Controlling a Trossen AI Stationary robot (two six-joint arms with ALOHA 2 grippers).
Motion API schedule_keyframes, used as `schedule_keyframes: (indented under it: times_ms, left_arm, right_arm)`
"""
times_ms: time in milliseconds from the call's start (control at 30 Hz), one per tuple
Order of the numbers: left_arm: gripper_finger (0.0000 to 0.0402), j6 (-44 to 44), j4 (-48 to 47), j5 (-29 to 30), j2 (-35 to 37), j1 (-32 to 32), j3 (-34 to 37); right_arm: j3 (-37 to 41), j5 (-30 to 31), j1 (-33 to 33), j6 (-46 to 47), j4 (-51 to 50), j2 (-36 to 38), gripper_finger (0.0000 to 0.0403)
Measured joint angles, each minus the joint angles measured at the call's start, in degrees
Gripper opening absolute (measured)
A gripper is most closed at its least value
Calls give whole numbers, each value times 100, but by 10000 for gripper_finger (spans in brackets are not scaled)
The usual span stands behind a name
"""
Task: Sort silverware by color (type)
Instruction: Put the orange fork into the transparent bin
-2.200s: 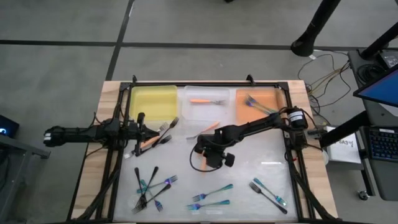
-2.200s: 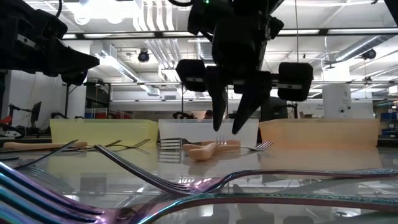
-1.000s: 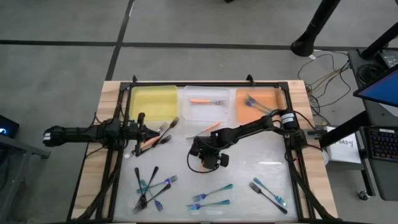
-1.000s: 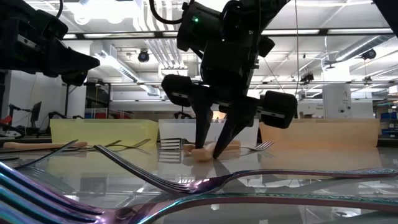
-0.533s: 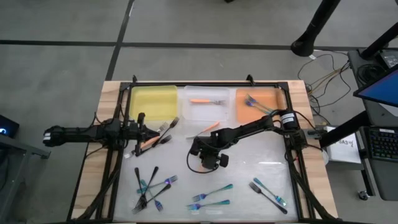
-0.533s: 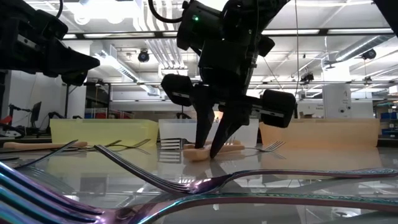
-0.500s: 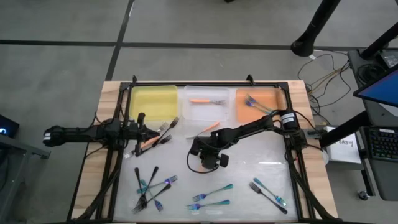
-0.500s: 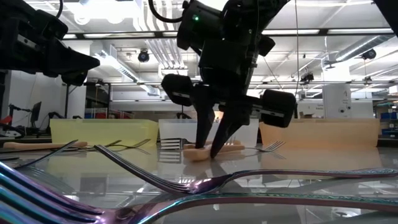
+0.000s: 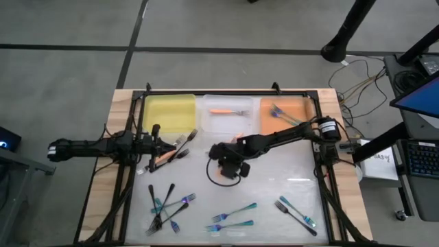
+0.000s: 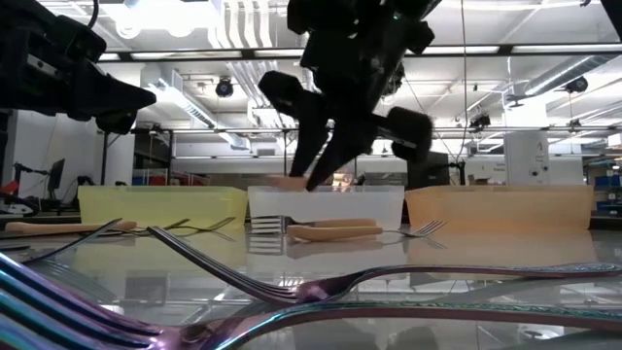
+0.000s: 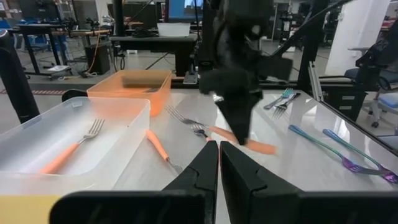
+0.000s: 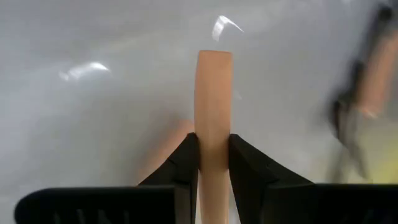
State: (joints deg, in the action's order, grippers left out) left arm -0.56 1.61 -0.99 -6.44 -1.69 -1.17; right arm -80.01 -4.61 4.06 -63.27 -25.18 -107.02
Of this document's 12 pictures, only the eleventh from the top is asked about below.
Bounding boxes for black diagonal frame brace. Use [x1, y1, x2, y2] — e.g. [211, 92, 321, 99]
[272, 0, 354, 58]

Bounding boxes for silver aluminium rail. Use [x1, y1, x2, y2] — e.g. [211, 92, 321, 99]
[307, 60, 325, 103]

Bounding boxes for black round post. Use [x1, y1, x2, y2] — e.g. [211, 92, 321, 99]
[0, 29, 40, 124]

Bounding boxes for computer monitor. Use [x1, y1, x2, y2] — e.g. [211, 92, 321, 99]
[164, 0, 205, 24]

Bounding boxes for black round object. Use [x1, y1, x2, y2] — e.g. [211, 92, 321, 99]
[61, 88, 88, 103]

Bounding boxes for black table frame beam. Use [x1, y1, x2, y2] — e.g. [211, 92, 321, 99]
[170, 77, 323, 91]

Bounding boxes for orange plastic bin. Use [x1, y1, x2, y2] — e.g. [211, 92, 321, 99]
[86, 68, 173, 118]

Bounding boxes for coiled black cable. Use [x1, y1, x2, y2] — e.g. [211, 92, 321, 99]
[131, 27, 160, 39]

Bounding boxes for clear plastic bin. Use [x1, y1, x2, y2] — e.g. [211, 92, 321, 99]
[0, 96, 152, 197]

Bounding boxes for teal-handled forks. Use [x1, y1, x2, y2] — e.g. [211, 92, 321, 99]
[272, 92, 302, 119]

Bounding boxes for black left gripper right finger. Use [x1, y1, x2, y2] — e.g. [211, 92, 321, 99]
[220, 141, 398, 224]

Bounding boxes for black drawer cabinet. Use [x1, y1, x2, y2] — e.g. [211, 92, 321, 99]
[321, 89, 368, 123]

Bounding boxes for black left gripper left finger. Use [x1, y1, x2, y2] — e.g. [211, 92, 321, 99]
[49, 140, 220, 224]

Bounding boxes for black table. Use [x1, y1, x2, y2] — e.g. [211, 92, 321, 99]
[6, 24, 111, 76]

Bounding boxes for iridescent fork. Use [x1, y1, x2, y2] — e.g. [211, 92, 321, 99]
[287, 124, 386, 175]
[322, 128, 398, 185]
[263, 88, 294, 110]

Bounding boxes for blue office chair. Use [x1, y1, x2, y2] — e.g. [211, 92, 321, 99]
[319, 67, 398, 129]

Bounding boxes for black computer tower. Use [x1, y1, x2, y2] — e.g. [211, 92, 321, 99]
[83, 42, 112, 75]

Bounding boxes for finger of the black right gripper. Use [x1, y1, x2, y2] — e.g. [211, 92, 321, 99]
[214, 95, 245, 146]
[238, 93, 264, 146]

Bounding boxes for white tray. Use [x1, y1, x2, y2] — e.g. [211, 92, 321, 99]
[156, 22, 192, 38]

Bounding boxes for black desk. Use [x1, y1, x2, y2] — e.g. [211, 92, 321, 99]
[109, 32, 199, 78]

